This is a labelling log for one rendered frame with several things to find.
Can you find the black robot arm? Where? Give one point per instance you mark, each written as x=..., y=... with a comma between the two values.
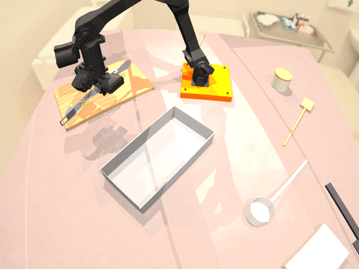
x=87, y=38

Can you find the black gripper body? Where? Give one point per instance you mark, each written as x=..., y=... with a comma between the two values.
x=109, y=82

